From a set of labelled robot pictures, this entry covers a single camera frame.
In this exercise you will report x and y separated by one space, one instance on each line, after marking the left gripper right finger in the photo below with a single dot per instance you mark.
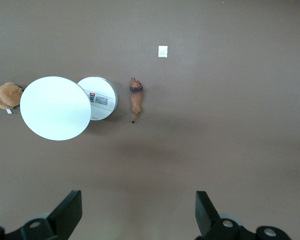
207 220

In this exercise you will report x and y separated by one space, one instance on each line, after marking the white round desk lamp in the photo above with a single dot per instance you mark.
55 108

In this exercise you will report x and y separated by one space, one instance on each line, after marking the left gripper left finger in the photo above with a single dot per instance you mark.
65 215

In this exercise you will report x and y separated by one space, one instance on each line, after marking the brown table cover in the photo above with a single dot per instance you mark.
215 125

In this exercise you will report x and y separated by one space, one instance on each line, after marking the brown lion statue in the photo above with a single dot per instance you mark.
136 98

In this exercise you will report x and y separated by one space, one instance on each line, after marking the clear tape patch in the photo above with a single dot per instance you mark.
163 51

